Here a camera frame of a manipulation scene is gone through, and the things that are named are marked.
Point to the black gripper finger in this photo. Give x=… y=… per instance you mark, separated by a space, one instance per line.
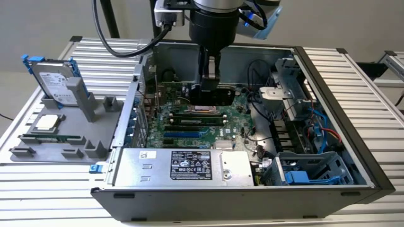
x=212 y=71

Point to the silver coin battery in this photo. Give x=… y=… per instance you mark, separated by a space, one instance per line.
x=238 y=92

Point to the green motherboard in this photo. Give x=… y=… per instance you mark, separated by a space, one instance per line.
x=229 y=118

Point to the silver power supply unit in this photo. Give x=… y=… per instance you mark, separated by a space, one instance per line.
x=150 y=175

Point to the grey metal drive cage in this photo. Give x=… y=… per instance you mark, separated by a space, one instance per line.
x=314 y=157

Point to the silver CPU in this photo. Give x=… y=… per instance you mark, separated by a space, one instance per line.
x=45 y=123

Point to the black expansion slot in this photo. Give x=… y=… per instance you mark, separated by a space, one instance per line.
x=185 y=129

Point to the grey parts rack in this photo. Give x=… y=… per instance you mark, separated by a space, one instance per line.
x=72 y=132

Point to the hard disk in blue carrier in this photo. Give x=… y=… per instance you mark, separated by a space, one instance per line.
x=50 y=78

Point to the small silver heat sink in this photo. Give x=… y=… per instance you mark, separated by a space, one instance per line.
x=224 y=144

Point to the blue case latch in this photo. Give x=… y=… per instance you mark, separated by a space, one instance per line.
x=94 y=169

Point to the blue plastic drive carrier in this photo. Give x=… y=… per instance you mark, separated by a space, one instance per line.
x=296 y=177

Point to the metal disk bay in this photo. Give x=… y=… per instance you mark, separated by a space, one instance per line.
x=293 y=104

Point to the open black PC case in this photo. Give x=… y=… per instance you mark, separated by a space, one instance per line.
x=220 y=205

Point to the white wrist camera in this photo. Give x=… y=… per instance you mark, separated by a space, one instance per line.
x=169 y=14

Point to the green RAM stick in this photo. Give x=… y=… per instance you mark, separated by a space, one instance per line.
x=192 y=121
x=64 y=137

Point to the black table connector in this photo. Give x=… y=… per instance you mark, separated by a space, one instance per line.
x=372 y=69

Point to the CPU socket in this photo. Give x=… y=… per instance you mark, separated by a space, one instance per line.
x=201 y=109

